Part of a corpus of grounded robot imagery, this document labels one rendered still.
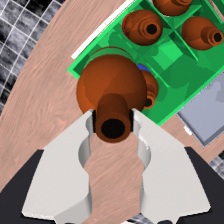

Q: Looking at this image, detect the grey rectangular tray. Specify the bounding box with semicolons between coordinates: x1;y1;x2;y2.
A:
175;70;224;148

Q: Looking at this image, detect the green bottle crate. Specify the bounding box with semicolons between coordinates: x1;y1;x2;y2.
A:
67;0;224;126

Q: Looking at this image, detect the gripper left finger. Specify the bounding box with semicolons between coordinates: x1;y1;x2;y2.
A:
0;109;96;224

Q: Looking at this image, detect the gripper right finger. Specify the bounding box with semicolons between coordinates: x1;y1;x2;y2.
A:
129;108;224;224

